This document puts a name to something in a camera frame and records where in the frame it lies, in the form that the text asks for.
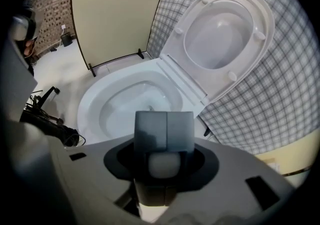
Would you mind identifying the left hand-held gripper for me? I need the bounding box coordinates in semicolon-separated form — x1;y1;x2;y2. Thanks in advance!
11;10;41;43

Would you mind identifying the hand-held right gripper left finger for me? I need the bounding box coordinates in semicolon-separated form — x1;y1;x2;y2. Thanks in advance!
134;110;168;207

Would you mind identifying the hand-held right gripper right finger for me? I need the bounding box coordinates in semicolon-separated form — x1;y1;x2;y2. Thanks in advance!
164;110;196;207

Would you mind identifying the large white toilet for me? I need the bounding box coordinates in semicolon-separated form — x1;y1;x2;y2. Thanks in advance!
76;0;276;145

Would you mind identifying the small black bin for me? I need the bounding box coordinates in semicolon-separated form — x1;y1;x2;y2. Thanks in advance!
60;32;74;48

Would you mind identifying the beige partition panel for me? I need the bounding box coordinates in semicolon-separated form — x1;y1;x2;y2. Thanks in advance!
70;0;173;71

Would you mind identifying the grey plaid curtain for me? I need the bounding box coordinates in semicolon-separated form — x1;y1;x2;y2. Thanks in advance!
146;0;318;156

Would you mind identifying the yellow partition panel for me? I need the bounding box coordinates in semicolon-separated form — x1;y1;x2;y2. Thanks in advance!
254;128;318;179

